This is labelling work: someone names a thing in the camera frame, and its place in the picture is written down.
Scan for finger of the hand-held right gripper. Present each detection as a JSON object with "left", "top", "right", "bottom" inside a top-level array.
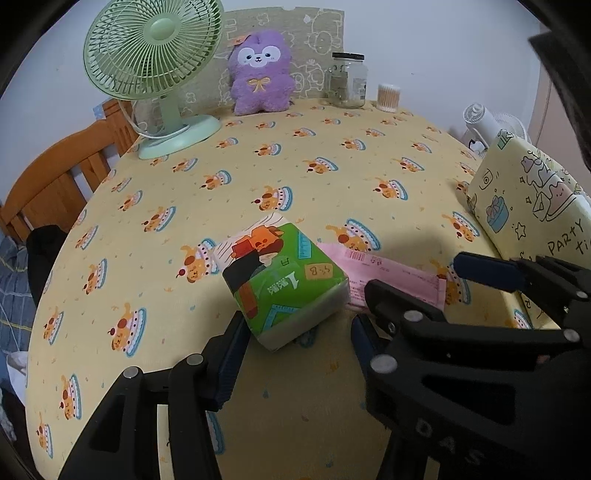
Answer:
[
  {"left": 452, "top": 251, "right": 591, "bottom": 309},
  {"left": 364, "top": 279, "right": 581, "bottom": 361}
]

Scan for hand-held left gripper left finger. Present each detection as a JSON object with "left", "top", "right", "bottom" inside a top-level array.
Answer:
[{"left": 58, "top": 311, "right": 253, "bottom": 480}]

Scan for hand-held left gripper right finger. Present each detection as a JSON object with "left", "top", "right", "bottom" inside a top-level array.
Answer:
[{"left": 351, "top": 316, "right": 555, "bottom": 480}]

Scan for green tissue pack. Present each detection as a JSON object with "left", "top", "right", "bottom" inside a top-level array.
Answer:
[{"left": 222, "top": 222, "right": 350, "bottom": 353}]

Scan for pink paper sheet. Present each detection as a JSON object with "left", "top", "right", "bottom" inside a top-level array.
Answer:
[{"left": 318, "top": 243, "right": 447, "bottom": 311}]

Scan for yellow cartoon gift box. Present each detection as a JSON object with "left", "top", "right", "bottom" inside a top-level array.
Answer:
[{"left": 465, "top": 129, "right": 591, "bottom": 330}]

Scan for white fan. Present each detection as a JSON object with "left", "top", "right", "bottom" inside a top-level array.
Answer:
[{"left": 464, "top": 102, "right": 530, "bottom": 156}]

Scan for cotton swab container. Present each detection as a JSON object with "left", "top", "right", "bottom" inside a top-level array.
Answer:
[{"left": 376, "top": 84, "right": 400, "bottom": 113}]

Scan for black cloth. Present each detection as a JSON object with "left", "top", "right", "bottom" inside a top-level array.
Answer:
[{"left": 25, "top": 224, "right": 68, "bottom": 308}]

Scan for blue plaid bedding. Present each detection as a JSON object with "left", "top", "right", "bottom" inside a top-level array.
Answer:
[{"left": 0, "top": 234, "right": 36, "bottom": 357}]

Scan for glass jar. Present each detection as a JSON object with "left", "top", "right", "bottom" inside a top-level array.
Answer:
[{"left": 325, "top": 52, "right": 369, "bottom": 110}]

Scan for wooden chair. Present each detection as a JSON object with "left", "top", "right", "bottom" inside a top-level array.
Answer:
[{"left": 0, "top": 99, "right": 140, "bottom": 241}]

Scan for purple plush toy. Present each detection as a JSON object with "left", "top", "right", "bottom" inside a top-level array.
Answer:
[{"left": 228, "top": 30, "right": 296, "bottom": 116}]

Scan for green desk fan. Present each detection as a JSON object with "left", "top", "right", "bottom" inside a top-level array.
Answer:
[{"left": 83, "top": 0, "right": 225, "bottom": 160}]

